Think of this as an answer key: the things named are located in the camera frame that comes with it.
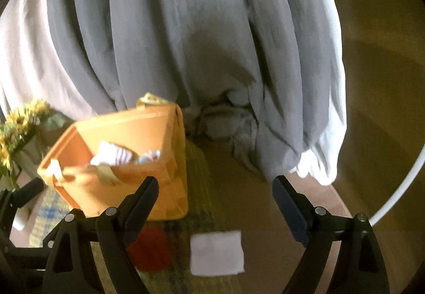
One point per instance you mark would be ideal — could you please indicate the white striped cloth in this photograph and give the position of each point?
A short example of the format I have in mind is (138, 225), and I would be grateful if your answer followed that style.
(113, 153)

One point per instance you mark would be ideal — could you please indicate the white curved hoop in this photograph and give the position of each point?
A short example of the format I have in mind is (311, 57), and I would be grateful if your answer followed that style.
(378, 215)

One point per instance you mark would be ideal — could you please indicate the yellow plaid blanket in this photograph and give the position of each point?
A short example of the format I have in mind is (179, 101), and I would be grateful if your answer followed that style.
(199, 207)

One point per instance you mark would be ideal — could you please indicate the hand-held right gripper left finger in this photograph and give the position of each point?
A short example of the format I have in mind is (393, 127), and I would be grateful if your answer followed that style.
(139, 214)

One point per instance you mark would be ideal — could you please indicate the red fluffy cloth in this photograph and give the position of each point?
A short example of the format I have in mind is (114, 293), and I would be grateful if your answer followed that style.
(152, 247)

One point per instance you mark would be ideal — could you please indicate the small colourful cloth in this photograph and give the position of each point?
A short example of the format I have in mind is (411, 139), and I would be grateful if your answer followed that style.
(149, 156)

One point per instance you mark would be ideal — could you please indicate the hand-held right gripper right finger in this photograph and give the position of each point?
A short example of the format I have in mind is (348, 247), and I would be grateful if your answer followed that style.
(294, 214)

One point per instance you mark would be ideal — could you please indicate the white vase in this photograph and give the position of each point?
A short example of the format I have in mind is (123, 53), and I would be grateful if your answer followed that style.
(19, 223)
(30, 161)

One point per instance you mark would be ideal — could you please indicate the grey curtain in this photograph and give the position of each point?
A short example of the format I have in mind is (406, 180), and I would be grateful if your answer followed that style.
(182, 48)

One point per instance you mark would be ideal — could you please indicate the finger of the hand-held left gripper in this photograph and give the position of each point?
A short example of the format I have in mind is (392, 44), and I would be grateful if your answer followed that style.
(4, 204)
(28, 193)

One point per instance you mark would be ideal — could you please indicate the white curtain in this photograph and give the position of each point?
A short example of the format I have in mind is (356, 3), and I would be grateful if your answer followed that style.
(26, 48)
(328, 81)

